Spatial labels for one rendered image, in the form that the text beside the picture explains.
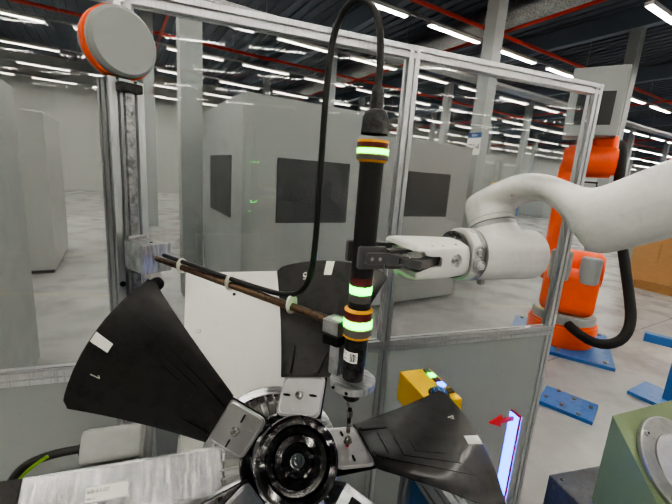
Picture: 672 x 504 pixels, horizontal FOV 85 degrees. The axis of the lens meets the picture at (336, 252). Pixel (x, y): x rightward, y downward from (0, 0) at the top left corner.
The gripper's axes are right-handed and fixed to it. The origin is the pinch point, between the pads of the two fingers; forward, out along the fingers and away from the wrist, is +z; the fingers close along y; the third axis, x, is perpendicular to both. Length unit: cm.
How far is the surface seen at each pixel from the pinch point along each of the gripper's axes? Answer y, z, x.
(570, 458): 88, -191, -150
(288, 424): -2.3, 10.4, -24.6
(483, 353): 70, -93, -60
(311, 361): 7.8, 4.6, -20.7
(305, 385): 6.1, 5.8, -24.1
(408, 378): 33, -32, -43
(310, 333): 11.4, 4.0, -17.2
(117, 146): 55, 42, 14
